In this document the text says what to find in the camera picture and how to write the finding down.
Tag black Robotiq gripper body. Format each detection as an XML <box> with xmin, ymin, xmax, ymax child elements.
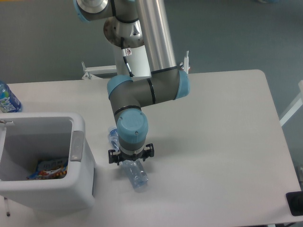
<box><xmin>117</xmin><ymin>148</ymin><xmax>146</xmax><ymax>164</ymax></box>

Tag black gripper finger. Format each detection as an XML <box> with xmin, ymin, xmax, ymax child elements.
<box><xmin>108</xmin><ymin>149</ymin><xmax>121</xmax><ymax>165</ymax></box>
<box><xmin>141</xmin><ymin>143</ymin><xmax>155</xmax><ymax>161</ymax></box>

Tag crushed clear plastic bottle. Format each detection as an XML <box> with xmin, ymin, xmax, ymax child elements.
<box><xmin>108</xmin><ymin>126</ymin><xmax>148</xmax><ymax>190</ymax></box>

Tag blue cartoon snack bag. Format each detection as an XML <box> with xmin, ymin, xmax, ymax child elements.
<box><xmin>27</xmin><ymin>158</ymin><xmax>68</xmax><ymax>180</ymax></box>

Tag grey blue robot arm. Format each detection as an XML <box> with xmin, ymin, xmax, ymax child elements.
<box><xmin>73</xmin><ymin>0</ymin><xmax>190</xmax><ymax>164</ymax></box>

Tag white plastic trash can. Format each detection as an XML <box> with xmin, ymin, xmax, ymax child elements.
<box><xmin>0</xmin><ymin>113</ymin><xmax>96</xmax><ymax>210</ymax></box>

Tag black pen under trash can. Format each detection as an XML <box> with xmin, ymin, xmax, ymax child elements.
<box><xmin>4</xmin><ymin>197</ymin><xmax>10</xmax><ymax>217</ymax></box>

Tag blue labelled water bottle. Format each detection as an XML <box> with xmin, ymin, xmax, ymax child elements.
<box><xmin>0</xmin><ymin>81</ymin><xmax>22</xmax><ymax>113</ymax></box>

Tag black clamp at table edge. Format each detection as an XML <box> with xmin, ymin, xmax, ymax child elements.
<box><xmin>286</xmin><ymin>191</ymin><xmax>303</xmax><ymax>216</ymax></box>

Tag white pedestal foot bracket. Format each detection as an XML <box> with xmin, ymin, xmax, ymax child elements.
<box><xmin>81</xmin><ymin>61</ymin><xmax>117</xmax><ymax>80</ymax></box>

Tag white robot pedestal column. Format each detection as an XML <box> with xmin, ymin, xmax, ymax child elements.
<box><xmin>113</xmin><ymin>45</ymin><xmax>151</xmax><ymax>81</ymax></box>

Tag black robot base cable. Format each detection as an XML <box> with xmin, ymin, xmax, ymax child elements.
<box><xmin>120</xmin><ymin>36</ymin><xmax>135</xmax><ymax>78</ymax></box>

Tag white table leg frame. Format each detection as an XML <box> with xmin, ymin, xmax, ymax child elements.
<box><xmin>279</xmin><ymin>80</ymin><xmax>303</xmax><ymax>127</ymax></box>

